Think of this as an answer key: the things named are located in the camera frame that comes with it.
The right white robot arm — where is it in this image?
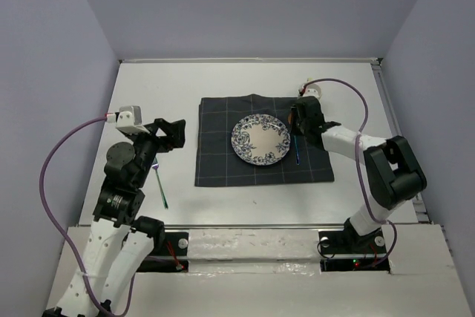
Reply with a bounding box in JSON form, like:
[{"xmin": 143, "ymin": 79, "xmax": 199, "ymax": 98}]
[{"xmin": 289, "ymin": 97, "xmax": 427, "ymax": 253}]

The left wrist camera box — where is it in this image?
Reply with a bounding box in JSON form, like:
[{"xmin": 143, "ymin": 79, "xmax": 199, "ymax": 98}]
[{"xmin": 115, "ymin": 105, "xmax": 147, "ymax": 134}]

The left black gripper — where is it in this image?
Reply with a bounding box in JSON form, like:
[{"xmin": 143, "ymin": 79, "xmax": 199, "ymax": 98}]
[{"xmin": 126, "ymin": 117, "xmax": 186, "ymax": 186}]

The iridescent spoon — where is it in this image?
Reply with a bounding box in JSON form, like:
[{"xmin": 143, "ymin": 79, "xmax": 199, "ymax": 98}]
[{"xmin": 294, "ymin": 135, "xmax": 301, "ymax": 166}]

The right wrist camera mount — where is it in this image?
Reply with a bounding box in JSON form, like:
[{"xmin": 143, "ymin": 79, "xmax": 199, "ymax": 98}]
[{"xmin": 298, "ymin": 78, "xmax": 322, "ymax": 100}]

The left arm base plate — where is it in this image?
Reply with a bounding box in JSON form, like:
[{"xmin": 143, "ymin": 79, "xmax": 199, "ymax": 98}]
[{"xmin": 137, "ymin": 231, "xmax": 189, "ymax": 273}]

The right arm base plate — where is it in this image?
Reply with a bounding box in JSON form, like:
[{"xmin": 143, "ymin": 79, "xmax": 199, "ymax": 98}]
[{"xmin": 316, "ymin": 229, "xmax": 390, "ymax": 272}]

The dark checked cloth napkin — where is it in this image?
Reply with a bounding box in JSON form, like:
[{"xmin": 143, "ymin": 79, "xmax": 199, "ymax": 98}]
[{"xmin": 194, "ymin": 94, "xmax": 335, "ymax": 188}]

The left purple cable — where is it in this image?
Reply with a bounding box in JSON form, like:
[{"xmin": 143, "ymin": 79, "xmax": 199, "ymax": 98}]
[{"xmin": 39, "ymin": 112, "xmax": 137, "ymax": 316}]

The pale yellow paper cup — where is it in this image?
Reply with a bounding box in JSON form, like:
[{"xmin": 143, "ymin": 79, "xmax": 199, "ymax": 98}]
[{"xmin": 304, "ymin": 83, "xmax": 322, "ymax": 100}]

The blue floral plate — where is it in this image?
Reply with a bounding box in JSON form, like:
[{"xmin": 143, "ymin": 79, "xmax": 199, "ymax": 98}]
[{"xmin": 230, "ymin": 114, "xmax": 291, "ymax": 166}]

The iridescent fork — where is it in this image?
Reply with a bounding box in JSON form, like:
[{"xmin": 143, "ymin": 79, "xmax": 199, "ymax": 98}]
[{"xmin": 151, "ymin": 157, "xmax": 168, "ymax": 209}]

